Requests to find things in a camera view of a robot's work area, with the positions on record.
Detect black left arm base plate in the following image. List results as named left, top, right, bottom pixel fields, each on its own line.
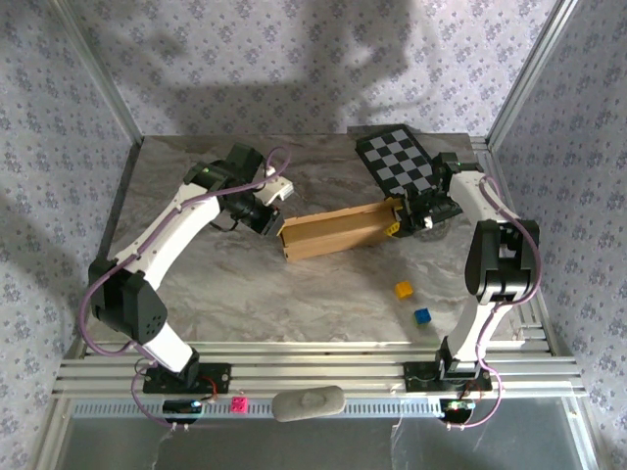
left=141, top=361, right=232, bottom=395

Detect black and grey chessboard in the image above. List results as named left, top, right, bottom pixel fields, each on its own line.
left=346, top=122, right=464, bottom=221

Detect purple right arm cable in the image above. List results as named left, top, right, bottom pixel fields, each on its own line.
left=443, top=173, right=543, bottom=433

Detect aluminium frame post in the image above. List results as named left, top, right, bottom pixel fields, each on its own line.
left=48, top=0, right=148, bottom=148
left=484, top=0, right=584, bottom=151

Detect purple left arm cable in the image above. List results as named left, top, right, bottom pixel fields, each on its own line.
left=77, top=145, right=291, bottom=433

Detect brown cardboard paper box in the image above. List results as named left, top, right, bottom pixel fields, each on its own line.
left=276, top=198, right=408, bottom=263

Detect grey oval stone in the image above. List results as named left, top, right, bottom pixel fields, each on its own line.
left=271, top=385, right=347, bottom=423

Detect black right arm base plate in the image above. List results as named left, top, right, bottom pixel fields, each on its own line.
left=404, top=361, right=493, bottom=393

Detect grey slotted cable duct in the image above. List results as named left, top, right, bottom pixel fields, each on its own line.
left=68, top=397, right=584, bottom=420

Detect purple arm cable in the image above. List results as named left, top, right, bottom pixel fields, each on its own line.
left=443, top=173, right=543, bottom=433
left=77, top=145, right=291, bottom=433

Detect aluminium side rail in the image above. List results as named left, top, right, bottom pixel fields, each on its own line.
left=468, top=136, right=559, bottom=356

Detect grey metal sheet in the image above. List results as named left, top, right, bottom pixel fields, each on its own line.
left=63, top=416, right=589, bottom=470

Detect aluminium mounting rails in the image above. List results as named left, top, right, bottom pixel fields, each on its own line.
left=51, top=340, right=589, bottom=398

